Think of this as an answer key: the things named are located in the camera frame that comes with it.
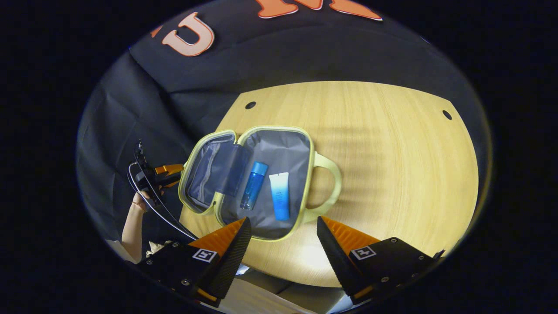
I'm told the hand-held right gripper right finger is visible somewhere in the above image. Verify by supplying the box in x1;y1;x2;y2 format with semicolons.
316;216;445;306

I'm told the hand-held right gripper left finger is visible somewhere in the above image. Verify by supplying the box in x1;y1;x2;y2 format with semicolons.
139;217;252;308

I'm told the blue and white tube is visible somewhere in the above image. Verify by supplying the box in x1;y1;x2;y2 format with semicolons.
268;172;291;221

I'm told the blue skin care bottle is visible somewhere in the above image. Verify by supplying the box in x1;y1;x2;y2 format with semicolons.
239;161;269;211

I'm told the pale yellow suitcase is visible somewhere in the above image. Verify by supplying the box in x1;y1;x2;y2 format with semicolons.
178;126;343;242

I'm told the black backdrop cloth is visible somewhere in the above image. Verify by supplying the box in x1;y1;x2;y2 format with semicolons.
76;0;489;245

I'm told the black cable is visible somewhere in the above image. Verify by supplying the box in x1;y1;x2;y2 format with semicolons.
126;161;200;241

